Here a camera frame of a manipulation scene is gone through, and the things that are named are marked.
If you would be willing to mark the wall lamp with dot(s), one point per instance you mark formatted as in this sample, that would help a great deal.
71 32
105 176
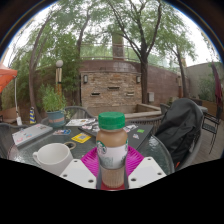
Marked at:
85 79
138 79

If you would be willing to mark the dark-trunked tree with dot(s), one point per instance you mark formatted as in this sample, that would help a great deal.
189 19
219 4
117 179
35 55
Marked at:
144 83

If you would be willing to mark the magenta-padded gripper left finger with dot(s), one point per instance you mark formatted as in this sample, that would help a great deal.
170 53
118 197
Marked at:
78 173

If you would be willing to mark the thin-trunked tree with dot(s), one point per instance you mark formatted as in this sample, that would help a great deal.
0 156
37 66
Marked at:
182 80

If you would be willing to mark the wooden lamp post white globe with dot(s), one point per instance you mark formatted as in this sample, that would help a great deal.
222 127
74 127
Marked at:
59 80

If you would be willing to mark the leaning grey-trunked tree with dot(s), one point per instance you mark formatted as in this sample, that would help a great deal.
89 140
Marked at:
31 73

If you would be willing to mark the orange canopy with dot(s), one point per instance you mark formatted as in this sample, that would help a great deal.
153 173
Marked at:
6 76

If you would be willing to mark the wooden bench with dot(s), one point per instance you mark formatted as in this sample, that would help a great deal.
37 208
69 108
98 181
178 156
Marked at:
7 115

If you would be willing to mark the blue card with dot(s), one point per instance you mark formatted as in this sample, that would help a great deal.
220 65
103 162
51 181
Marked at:
62 132

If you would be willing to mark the blue and yellow cone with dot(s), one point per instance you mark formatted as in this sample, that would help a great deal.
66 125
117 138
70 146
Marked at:
32 117

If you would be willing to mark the dark red closed umbrella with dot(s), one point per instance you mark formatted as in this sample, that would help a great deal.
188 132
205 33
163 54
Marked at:
216 86

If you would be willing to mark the green plant in blue pot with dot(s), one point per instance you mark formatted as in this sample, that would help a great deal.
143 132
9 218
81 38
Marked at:
55 116

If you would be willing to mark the yellow card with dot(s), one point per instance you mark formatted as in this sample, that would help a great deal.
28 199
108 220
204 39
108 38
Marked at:
81 138

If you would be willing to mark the silver laptop with stickers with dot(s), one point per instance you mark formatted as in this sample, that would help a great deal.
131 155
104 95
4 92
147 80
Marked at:
31 133

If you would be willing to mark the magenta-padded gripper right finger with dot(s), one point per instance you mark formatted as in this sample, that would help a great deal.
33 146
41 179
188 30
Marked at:
146 171

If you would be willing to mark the white mug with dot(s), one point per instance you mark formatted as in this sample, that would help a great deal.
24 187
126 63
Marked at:
53 158

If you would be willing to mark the black folding chair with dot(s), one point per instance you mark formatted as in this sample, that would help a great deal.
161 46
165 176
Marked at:
211 126

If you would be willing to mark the black jacket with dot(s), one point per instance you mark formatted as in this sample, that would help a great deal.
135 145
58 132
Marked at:
180 130

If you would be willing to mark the green-capped coffee drink bottle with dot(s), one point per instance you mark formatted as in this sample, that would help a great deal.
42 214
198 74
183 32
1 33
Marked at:
111 153

